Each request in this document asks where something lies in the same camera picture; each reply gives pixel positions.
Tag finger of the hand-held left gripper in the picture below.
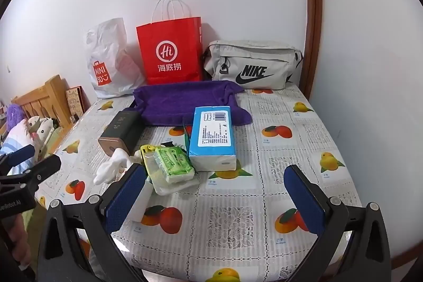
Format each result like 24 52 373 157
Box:
0 145 36 175
0 155 63 193

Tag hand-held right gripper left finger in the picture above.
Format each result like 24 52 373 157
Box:
37 163 148 282

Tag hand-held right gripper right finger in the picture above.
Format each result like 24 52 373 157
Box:
283 165 392 282

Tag white socks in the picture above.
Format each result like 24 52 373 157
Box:
93 148 136 185

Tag yellow black pouch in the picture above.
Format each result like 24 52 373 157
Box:
140 144 157 167

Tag green pack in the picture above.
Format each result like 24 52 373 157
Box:
145 145 195 185

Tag person's left hand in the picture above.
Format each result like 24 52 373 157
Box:
8 218 32 267

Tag blue striped cloth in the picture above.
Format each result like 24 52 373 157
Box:
0 123 34 157

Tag green bed sheet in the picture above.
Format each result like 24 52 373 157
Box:
21 199 48 239

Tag white spotted plush toy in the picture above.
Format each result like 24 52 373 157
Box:
26 116 55 150

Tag purple fluffy toy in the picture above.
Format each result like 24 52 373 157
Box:
7 104 27 124

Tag wooden headboard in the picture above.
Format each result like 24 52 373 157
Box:
13 75 75 132

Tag dark green box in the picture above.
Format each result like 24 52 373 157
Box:
98 108 145 157

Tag fruit print tablecloth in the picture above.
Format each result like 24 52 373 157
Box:
33 84 364 282

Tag blue tissue pack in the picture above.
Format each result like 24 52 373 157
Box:
188 106 237 172

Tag purple towel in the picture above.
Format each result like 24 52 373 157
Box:
133 80 253 127

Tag white plastic shopping bag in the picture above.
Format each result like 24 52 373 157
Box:
86 18 146 100

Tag grey waist bag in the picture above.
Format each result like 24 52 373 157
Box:
202 40 304 90

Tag red paper bag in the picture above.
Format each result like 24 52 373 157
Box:
136 0 203 86

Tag brown wooden door frame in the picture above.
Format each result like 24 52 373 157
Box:
301 0 323 101

